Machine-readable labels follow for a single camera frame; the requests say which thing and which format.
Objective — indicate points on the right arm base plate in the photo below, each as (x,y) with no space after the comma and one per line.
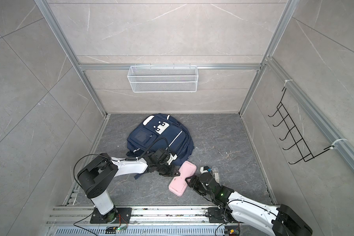
(218,215)

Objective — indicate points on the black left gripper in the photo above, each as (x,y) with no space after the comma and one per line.
(173,172)

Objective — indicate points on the slotted aluminium floor rail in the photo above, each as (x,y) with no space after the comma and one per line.
(144,221)

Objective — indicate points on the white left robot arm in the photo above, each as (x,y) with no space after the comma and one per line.
(95,177)

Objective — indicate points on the navy blue student backpack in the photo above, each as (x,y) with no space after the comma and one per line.
(161,131)

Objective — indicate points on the white wire mesh basket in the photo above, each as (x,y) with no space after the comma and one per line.
(163,78)

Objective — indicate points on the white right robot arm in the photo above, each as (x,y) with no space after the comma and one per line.
(233,207)

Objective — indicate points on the black wire hook rack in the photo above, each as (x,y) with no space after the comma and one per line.
(294,133)

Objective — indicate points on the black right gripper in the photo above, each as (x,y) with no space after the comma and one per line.
(194,182)

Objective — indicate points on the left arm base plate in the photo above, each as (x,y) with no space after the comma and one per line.
(115,216)

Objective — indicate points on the clear plastic ruler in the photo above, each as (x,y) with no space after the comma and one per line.
(215,174)

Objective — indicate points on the pink pencil case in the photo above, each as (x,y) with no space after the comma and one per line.
(178,184)

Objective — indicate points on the aluminium frame rails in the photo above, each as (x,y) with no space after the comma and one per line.
(344,148)

